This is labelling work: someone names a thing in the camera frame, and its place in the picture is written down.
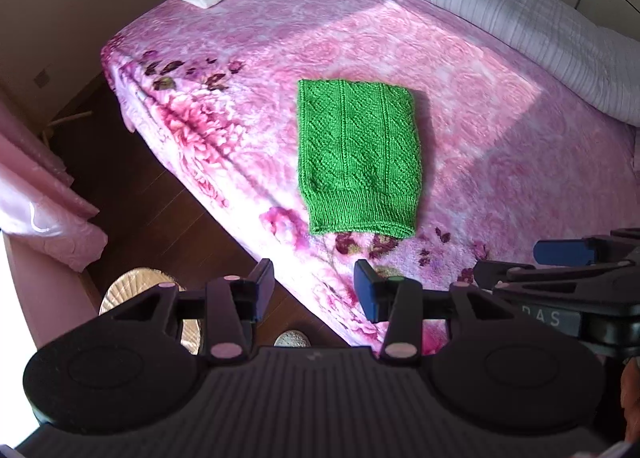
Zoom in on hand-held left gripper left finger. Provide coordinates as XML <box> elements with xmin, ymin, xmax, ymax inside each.
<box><xmin>111</xmin><ymin>259</ymin><xmax>275</xmax><ymax>367</ymax></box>

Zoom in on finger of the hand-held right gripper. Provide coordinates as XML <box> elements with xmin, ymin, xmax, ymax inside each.
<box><xmin>472</xmin><ymin>260</ymin><xmax>637</xmax><ymax>295</ymax></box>
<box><xmin>533</xmin><ymin>228</ymin><xmax>640</xmax><ymax>267</ymax></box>

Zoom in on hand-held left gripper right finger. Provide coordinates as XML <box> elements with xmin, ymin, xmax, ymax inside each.
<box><xmin>353</xmin><ymin>260</ymin><xmax>517</xmax><ymax>367</ymax></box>

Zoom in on green knitted vest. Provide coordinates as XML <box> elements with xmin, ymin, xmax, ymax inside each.
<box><xmin>297</xmin><ymin>78</ymin><xmax>426</xmax><ymax>239</ymax></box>

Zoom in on small round glittery object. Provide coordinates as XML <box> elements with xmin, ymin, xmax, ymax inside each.
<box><xmin>274</xmin><ymin>330</ymin><xmax>311</xmax><ymax>349</ymax></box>

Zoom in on golden round floor mat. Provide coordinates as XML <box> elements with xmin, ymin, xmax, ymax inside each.
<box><xmin>98</xmin><ymin>267</ymin><xmax>203</xmax><ymax>356</ymax></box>

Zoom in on pink floral blanket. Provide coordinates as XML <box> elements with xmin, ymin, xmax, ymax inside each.
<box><xmin>100</xmin><ymin>0</ymin><xmax>640</xmax><ymax>356</ymax></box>

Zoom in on pink curtain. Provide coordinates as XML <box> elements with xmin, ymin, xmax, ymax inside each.
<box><xmin>0</xmin><ymin>88</ymin><xmax>109</xmax><ymax>275</ymax></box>

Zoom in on white ribbed quilt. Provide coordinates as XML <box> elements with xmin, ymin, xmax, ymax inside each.
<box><xmin>256</xmin><ymin>0</ymin><xmax>640</xmax><ymax>127</ymax></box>

